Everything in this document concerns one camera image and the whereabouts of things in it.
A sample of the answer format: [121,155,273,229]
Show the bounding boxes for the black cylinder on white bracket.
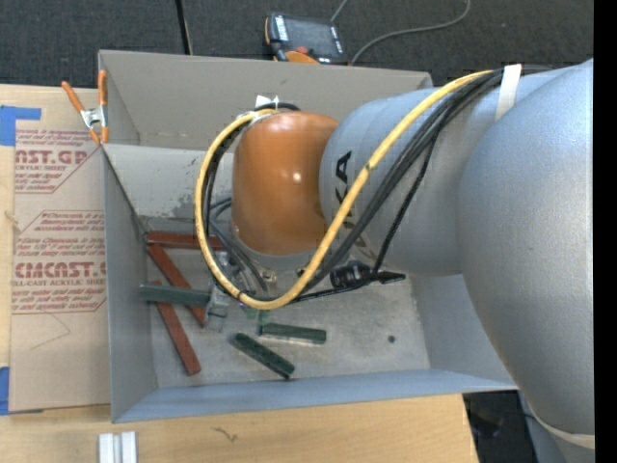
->
[297,260,407,289]

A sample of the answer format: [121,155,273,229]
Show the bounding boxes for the brown cardboard board red print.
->
[0,83,113,415]

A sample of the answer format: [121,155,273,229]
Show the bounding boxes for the grey metal bin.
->
[97,49,520,424]

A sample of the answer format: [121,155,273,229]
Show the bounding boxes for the red-brown flat block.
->
[146,231,226,252]
[146,244,209,329]
[149,280,202,377]

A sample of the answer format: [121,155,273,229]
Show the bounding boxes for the dark green flat block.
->
[257,322,328,345]
[229,332,296,381]
[138,284,212,308]

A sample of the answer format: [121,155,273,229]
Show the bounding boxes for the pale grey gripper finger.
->
[209,287,231,314]
[204,308,228,334]

